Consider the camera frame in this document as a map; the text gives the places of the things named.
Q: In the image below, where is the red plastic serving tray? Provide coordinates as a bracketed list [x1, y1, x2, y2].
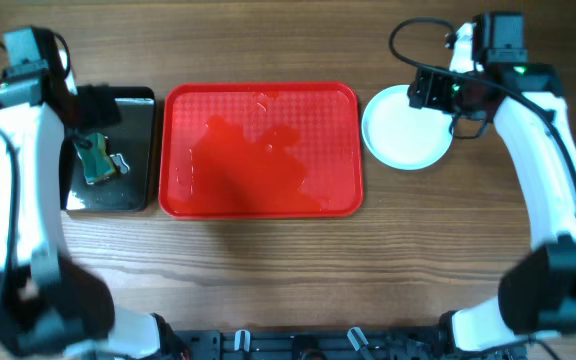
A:
[158, 81, 364, 220]

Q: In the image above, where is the black water tray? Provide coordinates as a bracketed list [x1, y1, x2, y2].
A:
[59, 86, 157, 212]

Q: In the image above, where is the green yellow scrub sponge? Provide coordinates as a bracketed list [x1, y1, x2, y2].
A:
[74, 132, 117, 185]

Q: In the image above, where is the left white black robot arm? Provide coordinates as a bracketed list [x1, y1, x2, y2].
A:
[0, 66, 190, 359]

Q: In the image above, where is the black metal base rail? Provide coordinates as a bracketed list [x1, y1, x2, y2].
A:
[168, 326, 527, 360]

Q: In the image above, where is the light blue plate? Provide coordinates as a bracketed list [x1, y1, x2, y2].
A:
[361, 85, 453, 171]

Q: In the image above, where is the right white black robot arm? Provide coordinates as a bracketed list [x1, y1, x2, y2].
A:
[409, 63, 576, 356]

